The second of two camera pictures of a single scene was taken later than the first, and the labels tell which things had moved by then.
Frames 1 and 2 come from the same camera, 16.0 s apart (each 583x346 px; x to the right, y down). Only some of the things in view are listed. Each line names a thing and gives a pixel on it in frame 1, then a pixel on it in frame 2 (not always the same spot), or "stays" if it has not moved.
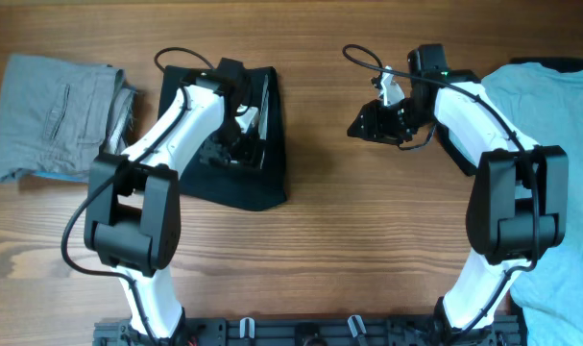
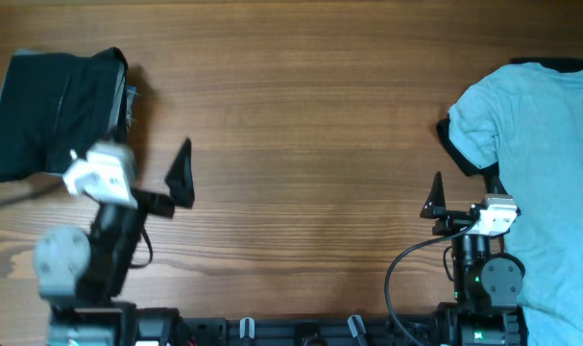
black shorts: (230, 185) → (51, 105)
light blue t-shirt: (557, 292) stays
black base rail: (313, 331) stays
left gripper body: (233, 146) → (155, 200)
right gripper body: (396, 122) → (453, 221)
